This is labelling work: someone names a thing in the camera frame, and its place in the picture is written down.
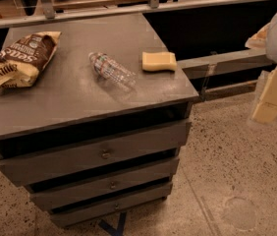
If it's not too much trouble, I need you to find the clear plastic water bottle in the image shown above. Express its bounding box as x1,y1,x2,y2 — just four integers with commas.
88,52,136,89

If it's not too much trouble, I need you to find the brown chip bag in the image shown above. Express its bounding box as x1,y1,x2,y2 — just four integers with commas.
0,31,61,89

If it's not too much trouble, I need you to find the yellow sponge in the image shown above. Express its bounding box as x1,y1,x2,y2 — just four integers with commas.
142,52,177,72

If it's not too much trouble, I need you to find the middle grey drawer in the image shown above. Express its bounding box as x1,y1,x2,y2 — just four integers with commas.
30,156,179,210

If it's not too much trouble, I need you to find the grey drawer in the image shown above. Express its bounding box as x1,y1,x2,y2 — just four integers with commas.
30,156,179,210
0,120,191,186
50,182,173,227

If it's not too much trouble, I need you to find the grey drawer cabinet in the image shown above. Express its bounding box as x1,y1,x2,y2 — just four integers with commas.
0,14,196,216

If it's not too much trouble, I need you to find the bottom grey drawer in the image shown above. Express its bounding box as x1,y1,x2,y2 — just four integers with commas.
50,182,173,227

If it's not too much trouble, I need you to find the top grey drawer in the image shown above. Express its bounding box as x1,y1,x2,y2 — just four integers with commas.
0,120,191,186

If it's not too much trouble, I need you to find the metal railing frame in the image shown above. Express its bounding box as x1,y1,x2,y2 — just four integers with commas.
0,0,277,103

